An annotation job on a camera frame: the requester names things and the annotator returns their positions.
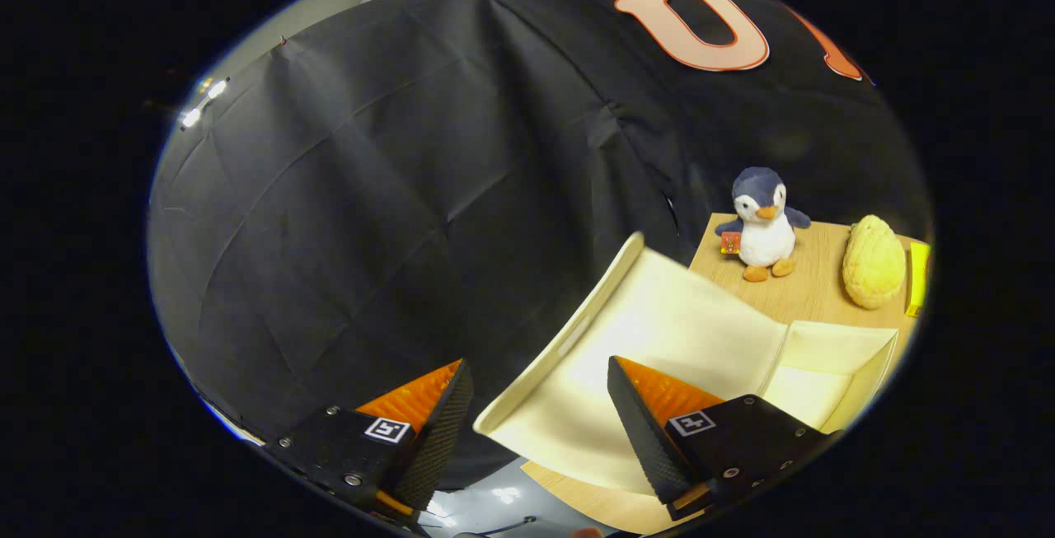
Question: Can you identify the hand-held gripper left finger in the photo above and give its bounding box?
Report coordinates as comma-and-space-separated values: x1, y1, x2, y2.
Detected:
265, 358, 475, 531

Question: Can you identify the yellow book with red label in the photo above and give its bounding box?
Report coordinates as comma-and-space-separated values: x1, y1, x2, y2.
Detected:
905, 241, 932, 318

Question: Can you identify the penguin plush toy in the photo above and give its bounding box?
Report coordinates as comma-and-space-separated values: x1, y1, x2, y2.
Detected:
715, 166, 812, 283

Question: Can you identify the beige fabric storage box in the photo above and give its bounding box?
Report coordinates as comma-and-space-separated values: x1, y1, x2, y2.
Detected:
474, 232, 899, 496

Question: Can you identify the yellow bread plush toy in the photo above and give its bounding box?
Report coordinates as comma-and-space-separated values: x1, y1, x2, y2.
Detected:
842, 215, 907, 310

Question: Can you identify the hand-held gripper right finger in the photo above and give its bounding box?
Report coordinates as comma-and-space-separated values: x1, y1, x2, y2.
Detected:
607, 355, 842, 521

